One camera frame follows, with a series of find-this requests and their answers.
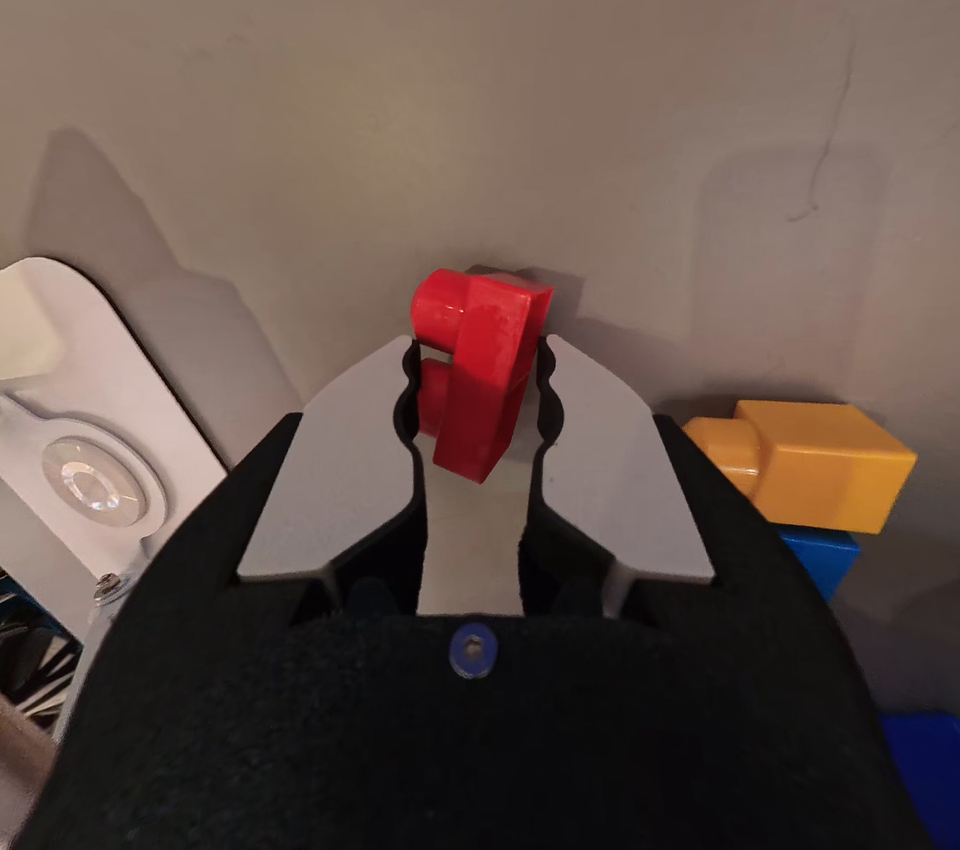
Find white document stand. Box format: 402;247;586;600
0;256;230;739

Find red two-stud building block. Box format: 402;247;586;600
411;267;556;485

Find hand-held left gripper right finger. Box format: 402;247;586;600
517;333;716;620

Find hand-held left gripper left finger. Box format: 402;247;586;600
237;334;430;620

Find black white striped bag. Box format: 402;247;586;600
0;569;84;716

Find yellow one-stud building block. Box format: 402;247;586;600
682;400;918;536

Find blue building block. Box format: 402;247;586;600
776;528;861;604

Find blue plastic bin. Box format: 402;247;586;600
877;714;960;850

